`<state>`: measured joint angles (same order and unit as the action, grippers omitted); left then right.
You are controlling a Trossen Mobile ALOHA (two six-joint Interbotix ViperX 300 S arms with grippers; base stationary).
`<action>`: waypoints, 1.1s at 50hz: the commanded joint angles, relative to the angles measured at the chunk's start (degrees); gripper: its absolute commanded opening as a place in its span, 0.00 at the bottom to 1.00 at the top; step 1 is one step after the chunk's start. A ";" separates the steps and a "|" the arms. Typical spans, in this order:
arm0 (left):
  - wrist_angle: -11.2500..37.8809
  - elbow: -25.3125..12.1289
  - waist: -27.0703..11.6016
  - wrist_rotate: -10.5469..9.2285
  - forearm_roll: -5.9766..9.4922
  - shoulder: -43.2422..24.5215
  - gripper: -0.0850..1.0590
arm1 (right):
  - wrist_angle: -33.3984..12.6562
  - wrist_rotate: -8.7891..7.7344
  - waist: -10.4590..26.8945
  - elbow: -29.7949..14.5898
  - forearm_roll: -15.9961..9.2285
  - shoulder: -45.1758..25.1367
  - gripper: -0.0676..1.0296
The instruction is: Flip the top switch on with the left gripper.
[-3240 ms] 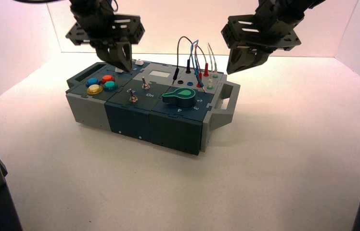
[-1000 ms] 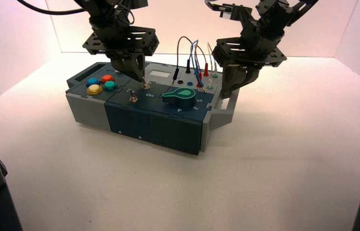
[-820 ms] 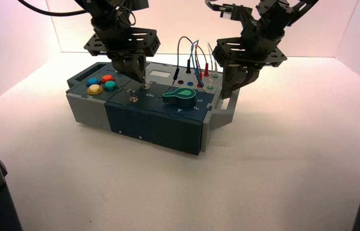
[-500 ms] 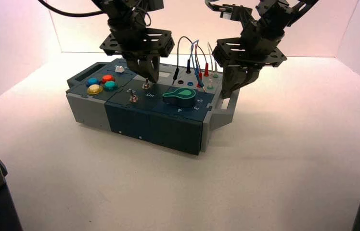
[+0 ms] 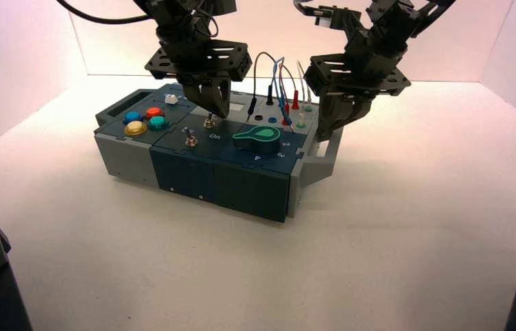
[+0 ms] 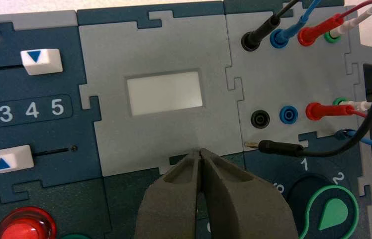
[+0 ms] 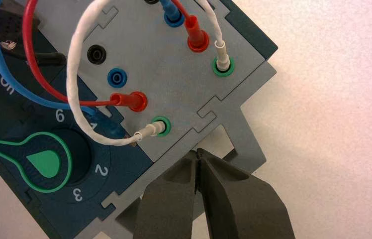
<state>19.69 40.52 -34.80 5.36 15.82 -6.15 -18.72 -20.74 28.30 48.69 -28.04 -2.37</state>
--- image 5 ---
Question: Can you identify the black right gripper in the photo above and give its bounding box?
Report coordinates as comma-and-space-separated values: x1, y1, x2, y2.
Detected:
304, 53, 413, 143

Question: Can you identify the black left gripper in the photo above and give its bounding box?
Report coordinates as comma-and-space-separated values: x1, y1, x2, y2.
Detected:
143, 39, 253, 120

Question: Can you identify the green rotary knob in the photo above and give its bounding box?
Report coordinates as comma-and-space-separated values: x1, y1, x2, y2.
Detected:
232, 126, 283, 155

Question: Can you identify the blue grey control box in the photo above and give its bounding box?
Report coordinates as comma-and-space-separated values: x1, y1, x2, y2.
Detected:
95, 82, 345, 224

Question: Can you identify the yellow round push button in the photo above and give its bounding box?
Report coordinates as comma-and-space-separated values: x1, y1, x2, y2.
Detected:
123, 121, 148, 137

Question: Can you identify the white plug with wire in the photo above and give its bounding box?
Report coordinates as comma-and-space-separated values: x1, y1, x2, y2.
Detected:
299, 61, 314, 113
296, 68, 308, 129

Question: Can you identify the black jumper wire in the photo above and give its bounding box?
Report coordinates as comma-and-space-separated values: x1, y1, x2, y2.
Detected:
246, 51, 278, 123

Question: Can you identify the red banana plug with wire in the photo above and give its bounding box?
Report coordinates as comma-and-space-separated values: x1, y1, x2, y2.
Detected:
279, 63, 301, 111

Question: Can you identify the blue jumper wire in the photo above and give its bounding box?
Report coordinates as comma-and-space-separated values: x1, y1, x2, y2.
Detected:
272, 57, 297, 134

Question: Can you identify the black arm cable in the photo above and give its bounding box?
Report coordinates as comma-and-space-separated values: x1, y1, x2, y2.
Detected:
55, 0, 152, 26

